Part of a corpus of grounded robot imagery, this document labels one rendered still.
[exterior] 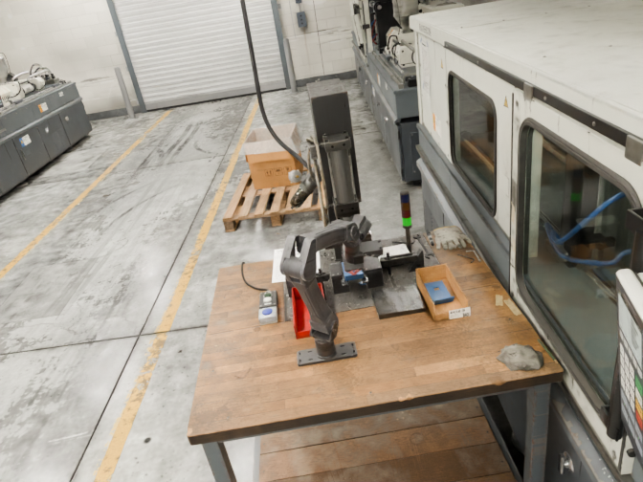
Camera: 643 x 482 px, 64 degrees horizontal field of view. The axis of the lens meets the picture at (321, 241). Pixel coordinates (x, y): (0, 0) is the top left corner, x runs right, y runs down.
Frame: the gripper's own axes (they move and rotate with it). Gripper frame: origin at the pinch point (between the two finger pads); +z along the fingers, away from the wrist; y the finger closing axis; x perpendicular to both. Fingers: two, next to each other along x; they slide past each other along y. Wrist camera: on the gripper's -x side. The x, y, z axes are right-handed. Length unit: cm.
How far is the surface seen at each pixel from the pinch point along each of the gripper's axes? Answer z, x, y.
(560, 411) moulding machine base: 8, -56, -58
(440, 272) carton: 12.5, -33.8, 0.1
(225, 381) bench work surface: -1, 48, -34
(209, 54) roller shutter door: 467, 174, 813
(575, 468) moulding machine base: 18, -58, -73
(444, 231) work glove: 30, -45, 29
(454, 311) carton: 1.4, -31.8, -21.7
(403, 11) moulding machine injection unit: 172, -117, 408
